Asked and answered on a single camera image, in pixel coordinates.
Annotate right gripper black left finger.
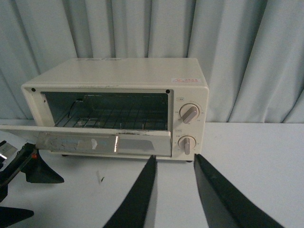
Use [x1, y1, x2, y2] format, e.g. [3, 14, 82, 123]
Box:
[104, 155, 157, 228]

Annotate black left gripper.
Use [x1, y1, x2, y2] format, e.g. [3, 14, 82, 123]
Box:
[0, 143, 64, 228]

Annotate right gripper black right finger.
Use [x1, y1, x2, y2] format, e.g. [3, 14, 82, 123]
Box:
[194, 154, 282, 228]

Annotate white oven door with handle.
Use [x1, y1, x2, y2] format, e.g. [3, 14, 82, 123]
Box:
[0, 125, 171, 157]

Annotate white Toshiba toaster oven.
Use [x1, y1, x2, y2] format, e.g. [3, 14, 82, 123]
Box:
[20, 57, 209, 163]

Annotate lower beige timer knob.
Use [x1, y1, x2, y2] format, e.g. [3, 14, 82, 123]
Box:
[178, 135, 196, 155]

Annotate upper beige temperature knob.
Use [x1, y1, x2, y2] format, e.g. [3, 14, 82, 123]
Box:
[180, 103, 200, 121]

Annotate pale blue-grey curtain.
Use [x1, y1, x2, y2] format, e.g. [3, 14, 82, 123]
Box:
[0, 0, 304, 124]

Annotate wire oven rack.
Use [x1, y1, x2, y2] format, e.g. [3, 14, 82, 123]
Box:
[56, 109, 168, 131]

